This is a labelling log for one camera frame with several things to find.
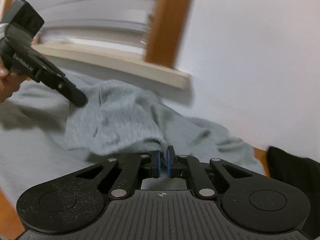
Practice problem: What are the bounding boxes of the cream window sill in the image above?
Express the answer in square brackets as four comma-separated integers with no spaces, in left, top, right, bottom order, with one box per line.
[32,42,191,89]

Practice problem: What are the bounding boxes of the grey sweatshirt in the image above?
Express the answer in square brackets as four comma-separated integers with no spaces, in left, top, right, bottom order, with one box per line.
[1,74,264,204]

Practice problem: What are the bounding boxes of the black fabric storage bag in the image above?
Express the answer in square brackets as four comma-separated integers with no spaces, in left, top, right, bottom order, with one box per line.
[266,147,320,238]

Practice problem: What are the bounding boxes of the white window blind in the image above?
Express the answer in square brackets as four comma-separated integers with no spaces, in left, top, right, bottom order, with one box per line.
[26,0,157,54]

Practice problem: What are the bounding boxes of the person's left hand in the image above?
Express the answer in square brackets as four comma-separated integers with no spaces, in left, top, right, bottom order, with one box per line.
[0,60,31,103]

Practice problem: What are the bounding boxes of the brown wooden window frame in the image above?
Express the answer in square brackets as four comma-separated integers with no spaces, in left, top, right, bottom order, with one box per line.
[144,0,192,69]

